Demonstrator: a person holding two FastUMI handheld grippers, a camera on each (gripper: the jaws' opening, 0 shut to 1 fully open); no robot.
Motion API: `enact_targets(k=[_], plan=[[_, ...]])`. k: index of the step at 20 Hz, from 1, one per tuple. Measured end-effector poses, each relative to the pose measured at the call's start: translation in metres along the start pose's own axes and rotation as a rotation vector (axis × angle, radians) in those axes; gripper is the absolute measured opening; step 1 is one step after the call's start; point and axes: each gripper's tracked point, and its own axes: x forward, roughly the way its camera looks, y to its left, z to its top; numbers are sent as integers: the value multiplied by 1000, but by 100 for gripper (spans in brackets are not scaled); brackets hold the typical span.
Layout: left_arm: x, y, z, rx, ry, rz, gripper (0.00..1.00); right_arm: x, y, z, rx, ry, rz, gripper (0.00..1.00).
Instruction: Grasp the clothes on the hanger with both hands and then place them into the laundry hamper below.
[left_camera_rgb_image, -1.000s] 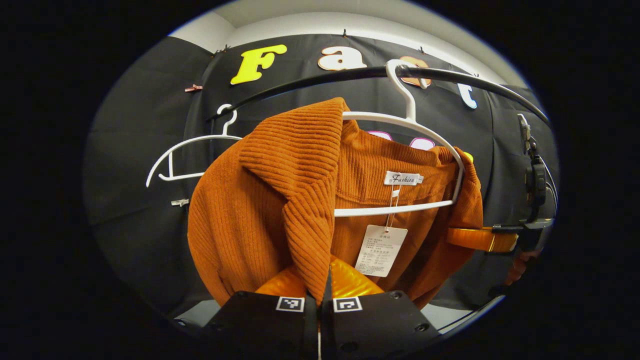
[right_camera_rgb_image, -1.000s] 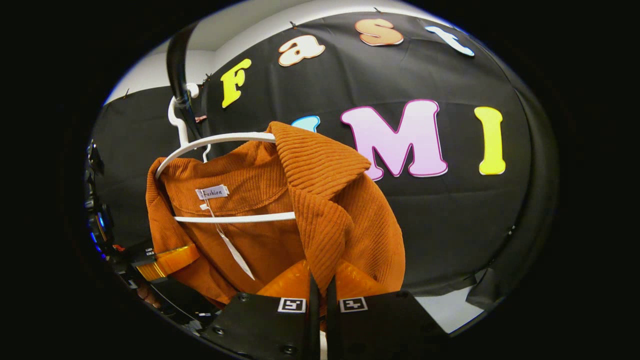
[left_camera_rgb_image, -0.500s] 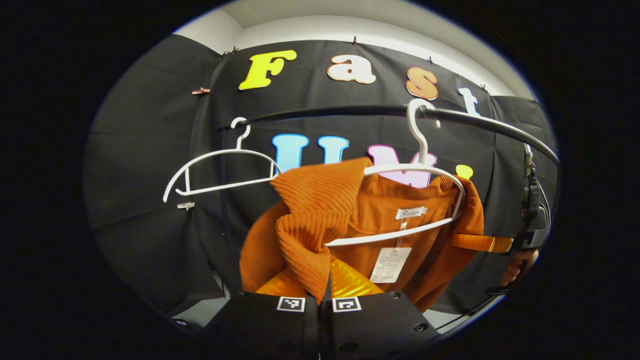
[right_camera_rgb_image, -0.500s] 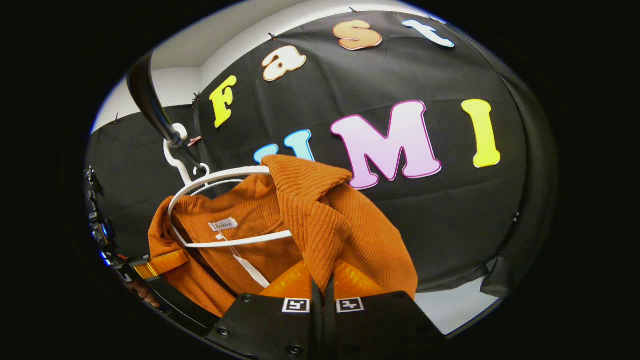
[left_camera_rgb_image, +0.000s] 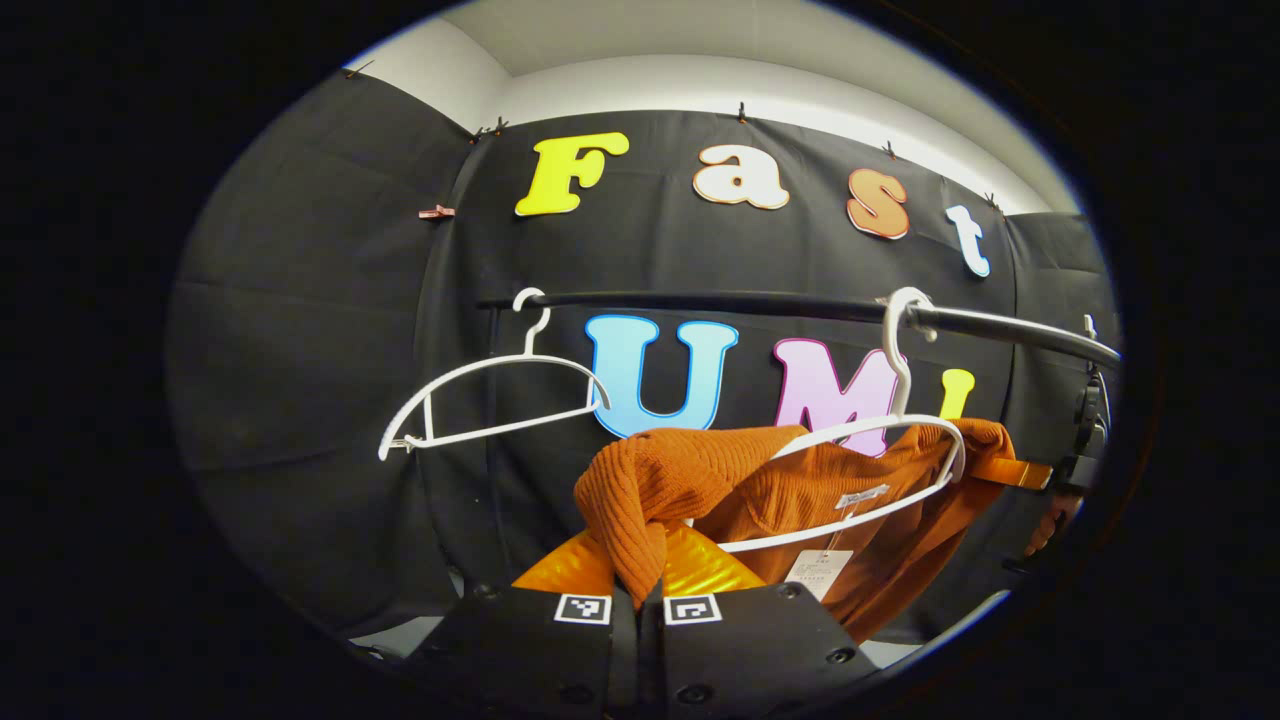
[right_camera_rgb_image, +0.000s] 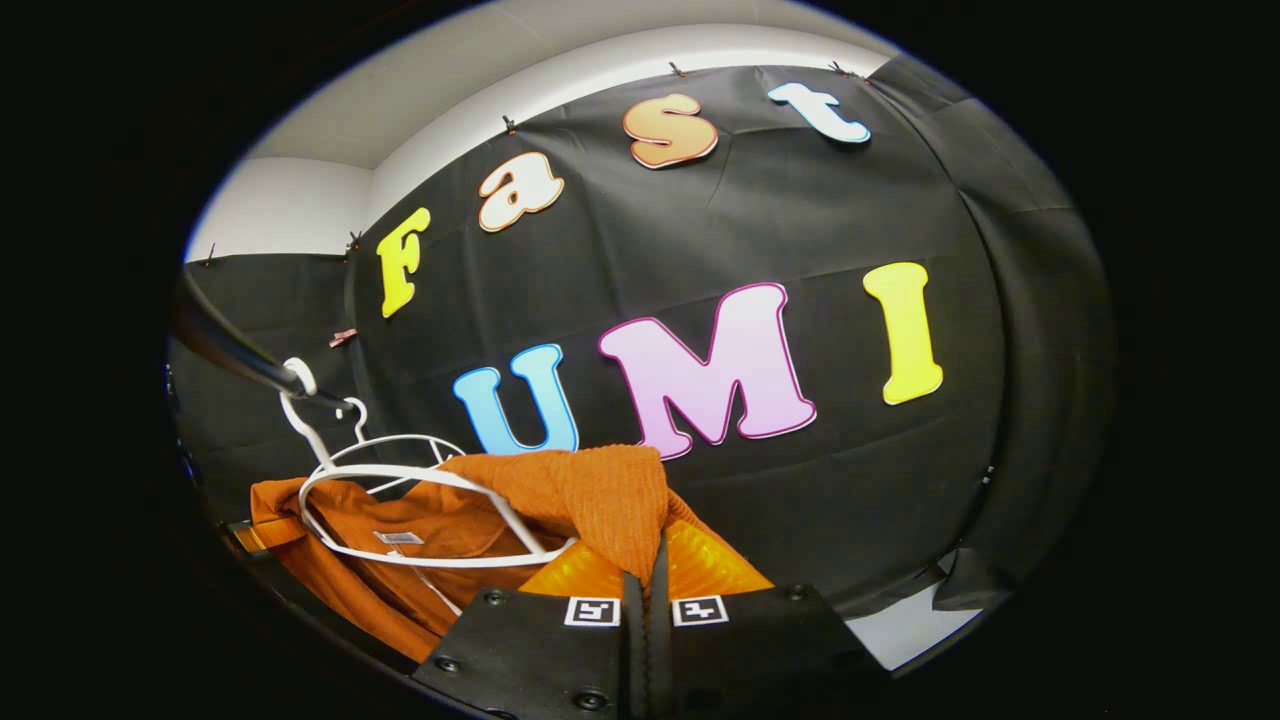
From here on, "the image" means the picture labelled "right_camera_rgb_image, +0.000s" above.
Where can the black backdrop cloth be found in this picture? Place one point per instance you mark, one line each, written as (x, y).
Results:
(800, 220)

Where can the pink clothes clip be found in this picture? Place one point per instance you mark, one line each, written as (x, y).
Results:
(342, 337)

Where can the black garment rack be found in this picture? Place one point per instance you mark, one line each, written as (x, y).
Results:
(230, 355)

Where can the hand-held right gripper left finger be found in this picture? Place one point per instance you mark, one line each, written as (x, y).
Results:
(540, 660)

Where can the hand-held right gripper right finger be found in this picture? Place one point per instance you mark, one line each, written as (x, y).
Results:
(760, 650)

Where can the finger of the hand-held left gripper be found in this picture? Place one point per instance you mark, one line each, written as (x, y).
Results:
(255, 535)

